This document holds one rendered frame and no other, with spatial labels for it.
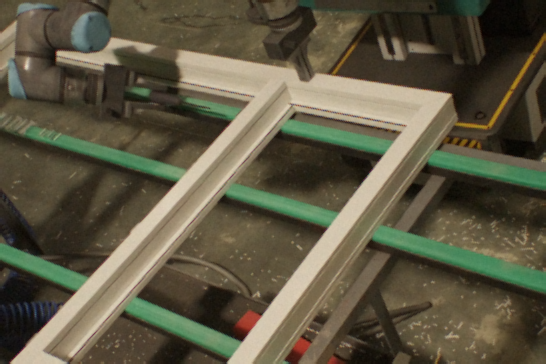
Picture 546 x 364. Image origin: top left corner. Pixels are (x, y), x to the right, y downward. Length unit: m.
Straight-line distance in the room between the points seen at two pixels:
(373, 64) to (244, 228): 0.73
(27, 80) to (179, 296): 0.62
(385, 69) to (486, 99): 0.41
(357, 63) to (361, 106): 1.17
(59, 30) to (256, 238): 1.27
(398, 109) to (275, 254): 1.23
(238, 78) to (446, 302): 0.97
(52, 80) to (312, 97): 0.61
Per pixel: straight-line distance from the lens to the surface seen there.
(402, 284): 2.84
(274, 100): 2.12
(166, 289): 2.29
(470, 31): 2.93
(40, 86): 2.24
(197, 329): 1.77
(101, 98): 2.25
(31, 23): 2.24
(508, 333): 2.66
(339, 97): 2.05
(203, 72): 2.33
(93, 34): 2.14
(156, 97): 2.28
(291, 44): 1.97
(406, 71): 3.07
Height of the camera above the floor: 2.11
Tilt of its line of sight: 39 degrees down
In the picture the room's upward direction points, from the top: 25 degrees counter-clockwise
